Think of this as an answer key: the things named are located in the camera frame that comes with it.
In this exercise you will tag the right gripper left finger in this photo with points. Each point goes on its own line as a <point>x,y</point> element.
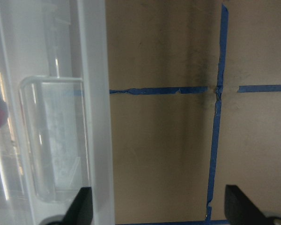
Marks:
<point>80,211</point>

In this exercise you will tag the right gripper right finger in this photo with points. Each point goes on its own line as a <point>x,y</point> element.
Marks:
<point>240,210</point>

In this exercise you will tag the clear plastic box lid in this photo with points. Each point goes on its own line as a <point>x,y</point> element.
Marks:
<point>57,138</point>

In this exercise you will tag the brown paper table cover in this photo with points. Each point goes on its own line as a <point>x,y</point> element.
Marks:
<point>181,127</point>

